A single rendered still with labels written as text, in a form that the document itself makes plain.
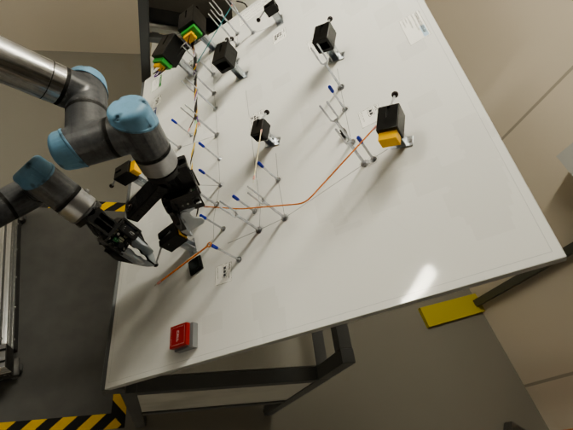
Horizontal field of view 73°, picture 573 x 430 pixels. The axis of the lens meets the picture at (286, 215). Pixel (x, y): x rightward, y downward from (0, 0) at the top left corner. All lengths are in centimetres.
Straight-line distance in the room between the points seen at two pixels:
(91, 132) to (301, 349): 87
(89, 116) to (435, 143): 65
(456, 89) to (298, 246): 45
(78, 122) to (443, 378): 220
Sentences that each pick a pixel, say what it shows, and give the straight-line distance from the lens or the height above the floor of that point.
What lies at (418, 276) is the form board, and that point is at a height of 146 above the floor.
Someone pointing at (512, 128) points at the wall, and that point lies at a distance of 252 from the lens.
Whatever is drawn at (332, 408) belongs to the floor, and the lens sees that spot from 216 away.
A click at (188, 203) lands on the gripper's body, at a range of 89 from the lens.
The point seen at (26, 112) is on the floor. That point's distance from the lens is 298.
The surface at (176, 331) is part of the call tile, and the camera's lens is 94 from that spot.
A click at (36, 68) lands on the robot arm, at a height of 148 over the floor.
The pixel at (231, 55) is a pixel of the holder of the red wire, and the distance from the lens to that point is 125.
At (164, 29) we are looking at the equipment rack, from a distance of 175.
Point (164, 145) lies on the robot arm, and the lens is 78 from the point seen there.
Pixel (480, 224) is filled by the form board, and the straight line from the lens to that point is 73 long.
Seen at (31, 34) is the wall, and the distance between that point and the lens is 338.
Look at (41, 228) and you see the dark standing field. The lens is 241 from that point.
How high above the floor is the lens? 199
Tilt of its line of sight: 53 degrees down
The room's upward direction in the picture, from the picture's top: 25 degrees clockwise
